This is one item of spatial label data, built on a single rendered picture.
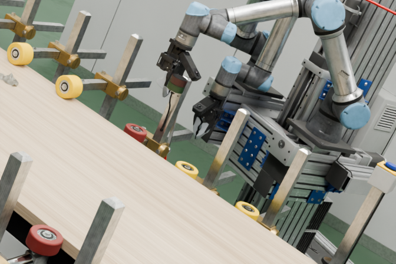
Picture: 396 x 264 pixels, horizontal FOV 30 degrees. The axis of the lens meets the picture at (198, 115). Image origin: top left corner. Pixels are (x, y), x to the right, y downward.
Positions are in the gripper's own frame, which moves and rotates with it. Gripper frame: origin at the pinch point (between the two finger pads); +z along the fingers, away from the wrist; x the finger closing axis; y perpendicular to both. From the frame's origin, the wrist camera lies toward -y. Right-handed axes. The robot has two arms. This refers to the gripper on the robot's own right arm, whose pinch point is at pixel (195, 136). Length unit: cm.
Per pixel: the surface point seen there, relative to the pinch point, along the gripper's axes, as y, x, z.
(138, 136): -51, -3, -7
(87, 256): -148, -56, -21
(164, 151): -38.7, -8.7, -2.7
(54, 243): -134, -40, -9
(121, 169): -81, -19, -8
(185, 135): -13.4, -1.7, -2.9
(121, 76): -39.3, 19.7, -18.0
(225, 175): -16.8, -25.5, 0.2
